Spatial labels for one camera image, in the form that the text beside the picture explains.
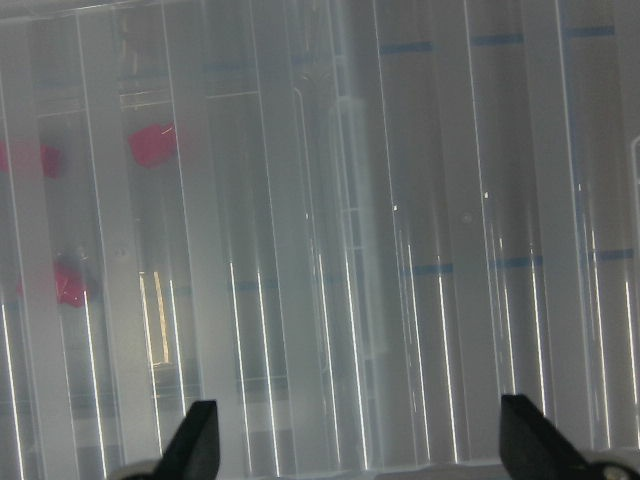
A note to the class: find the red hollow block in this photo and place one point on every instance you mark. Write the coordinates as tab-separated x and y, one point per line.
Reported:
76	285

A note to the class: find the clear plastic box lid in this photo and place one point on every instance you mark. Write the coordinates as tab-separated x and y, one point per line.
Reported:
382	217

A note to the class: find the red block lying tilted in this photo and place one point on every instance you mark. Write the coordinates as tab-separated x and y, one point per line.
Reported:
153	145

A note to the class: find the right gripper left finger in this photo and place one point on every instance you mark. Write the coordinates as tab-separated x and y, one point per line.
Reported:
194	451

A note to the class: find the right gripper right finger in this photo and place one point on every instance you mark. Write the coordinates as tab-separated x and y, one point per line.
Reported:
531	447

